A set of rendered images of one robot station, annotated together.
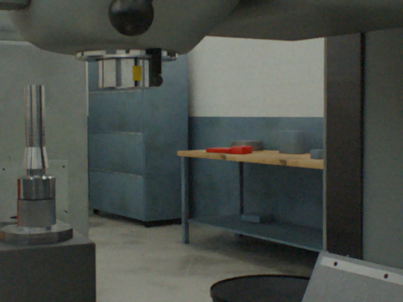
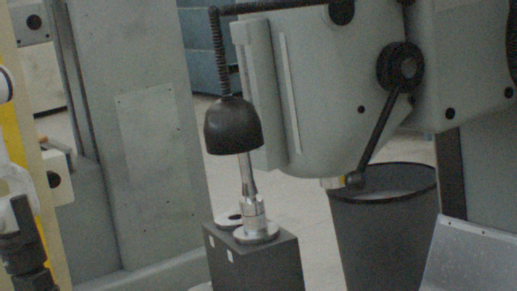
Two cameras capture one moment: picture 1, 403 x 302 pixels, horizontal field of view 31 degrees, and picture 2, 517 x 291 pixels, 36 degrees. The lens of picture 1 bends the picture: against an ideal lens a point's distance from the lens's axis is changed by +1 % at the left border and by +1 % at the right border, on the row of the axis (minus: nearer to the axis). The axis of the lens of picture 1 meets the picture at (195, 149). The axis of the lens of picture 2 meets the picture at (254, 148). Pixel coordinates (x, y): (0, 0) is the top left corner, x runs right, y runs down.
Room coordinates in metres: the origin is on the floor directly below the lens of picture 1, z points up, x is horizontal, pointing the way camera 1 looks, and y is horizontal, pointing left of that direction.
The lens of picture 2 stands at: (-0.53, 0.15, 1.66)
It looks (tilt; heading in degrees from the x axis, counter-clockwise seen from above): 15 degrees down; 1
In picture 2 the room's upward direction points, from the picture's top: 9 degrees counter-clockwise
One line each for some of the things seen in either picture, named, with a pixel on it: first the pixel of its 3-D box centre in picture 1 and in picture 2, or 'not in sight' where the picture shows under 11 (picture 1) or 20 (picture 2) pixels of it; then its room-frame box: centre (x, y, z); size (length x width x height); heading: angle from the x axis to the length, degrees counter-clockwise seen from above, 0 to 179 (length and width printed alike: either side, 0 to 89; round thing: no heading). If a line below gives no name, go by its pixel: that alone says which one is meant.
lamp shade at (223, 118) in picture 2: not in sight; (231, 122); (0.42, 0.19, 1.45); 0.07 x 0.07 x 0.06
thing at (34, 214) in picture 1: (36, 205); (254, 217); (0.91, 0.20, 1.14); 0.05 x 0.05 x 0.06
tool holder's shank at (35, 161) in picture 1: (35, 130); (246, 170); (0.91, 0.20, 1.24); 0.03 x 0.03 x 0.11
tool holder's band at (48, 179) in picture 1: (36, 179); (251, 200); (0.91, 0.20, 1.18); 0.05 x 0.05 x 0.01
